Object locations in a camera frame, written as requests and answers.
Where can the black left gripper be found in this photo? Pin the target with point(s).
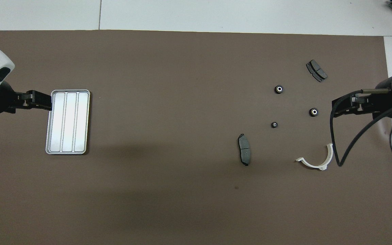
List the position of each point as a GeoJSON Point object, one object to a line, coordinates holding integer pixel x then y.
{"type": "Point", "coordinates": [2, 100]}

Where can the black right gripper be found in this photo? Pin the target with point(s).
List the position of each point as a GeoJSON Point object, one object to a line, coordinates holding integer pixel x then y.
{"type": "Point", "coordinates": [384, 102]}

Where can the small black bearing gear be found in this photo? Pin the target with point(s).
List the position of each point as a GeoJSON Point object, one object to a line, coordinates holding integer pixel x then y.
{"type": "Point", "coordinates": [274, 125]}

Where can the silver metal tray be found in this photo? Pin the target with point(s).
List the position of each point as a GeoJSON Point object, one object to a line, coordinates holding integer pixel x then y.
{"type": "Point", "coordinates": [67, 121]}

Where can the short dark brake pad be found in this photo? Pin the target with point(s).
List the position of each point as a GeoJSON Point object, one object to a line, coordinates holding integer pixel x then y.
{"type": "Point", "coordinates": [317, 70]}

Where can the long dark brake pad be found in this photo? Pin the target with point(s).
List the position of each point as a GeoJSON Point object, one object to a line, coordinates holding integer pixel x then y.
{"type": "Point", "coordinates": [244, 151]}

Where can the brown table mat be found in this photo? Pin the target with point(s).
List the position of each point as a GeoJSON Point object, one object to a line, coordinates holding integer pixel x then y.
{"type": "Point", "coordinates": [168, 102]}

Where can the white curved plastic bracket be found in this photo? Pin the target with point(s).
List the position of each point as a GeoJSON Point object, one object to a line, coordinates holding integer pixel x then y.
{"type": "Point", "coordinates": [328, 158]}

